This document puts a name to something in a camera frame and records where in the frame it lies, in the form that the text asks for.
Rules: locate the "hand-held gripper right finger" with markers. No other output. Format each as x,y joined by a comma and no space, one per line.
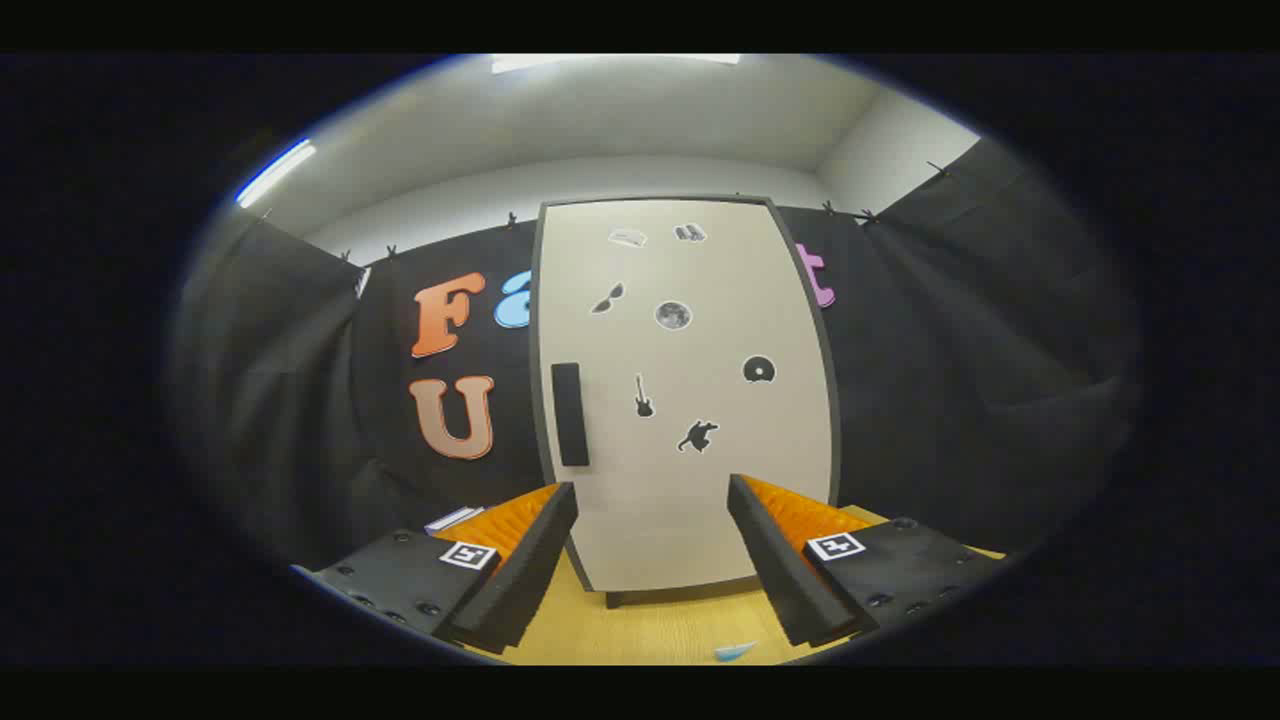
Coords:
775,562

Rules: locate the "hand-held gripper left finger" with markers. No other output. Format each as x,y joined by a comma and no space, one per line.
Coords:
528,572

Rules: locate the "white cabinet door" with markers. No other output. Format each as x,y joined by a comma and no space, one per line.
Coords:
660,520

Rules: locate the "stack of white books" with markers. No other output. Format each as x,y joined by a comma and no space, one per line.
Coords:
450,520

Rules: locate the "small blue paper scrap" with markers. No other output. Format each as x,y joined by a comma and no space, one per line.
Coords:
733,652

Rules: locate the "black backdrop cloth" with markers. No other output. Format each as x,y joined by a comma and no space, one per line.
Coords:
950,350

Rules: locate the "long ceiling light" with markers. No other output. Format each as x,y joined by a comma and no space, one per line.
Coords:
275,172

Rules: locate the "wide ceiling light panel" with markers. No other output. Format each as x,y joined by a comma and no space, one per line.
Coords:
600,62

